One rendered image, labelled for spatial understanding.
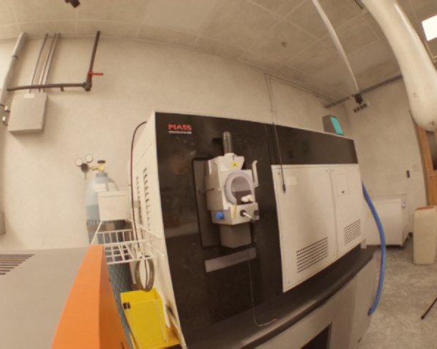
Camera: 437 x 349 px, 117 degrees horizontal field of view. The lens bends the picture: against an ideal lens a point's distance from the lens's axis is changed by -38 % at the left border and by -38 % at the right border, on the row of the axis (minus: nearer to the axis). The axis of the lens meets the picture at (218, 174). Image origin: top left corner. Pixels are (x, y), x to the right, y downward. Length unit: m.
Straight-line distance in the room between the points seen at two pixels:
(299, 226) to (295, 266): 0.16
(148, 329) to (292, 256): 0.55
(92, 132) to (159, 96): 0.67
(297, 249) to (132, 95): 1.68
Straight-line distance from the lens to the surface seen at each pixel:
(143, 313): 0.62
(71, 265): 0.24
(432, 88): 0.63
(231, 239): 0.56
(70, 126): 1.81
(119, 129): 1.78
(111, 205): 0.83
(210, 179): 0.57
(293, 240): 0.82
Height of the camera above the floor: 1.18
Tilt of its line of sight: 7 degrees up
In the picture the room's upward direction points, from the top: 7 degrees counter-clockwise
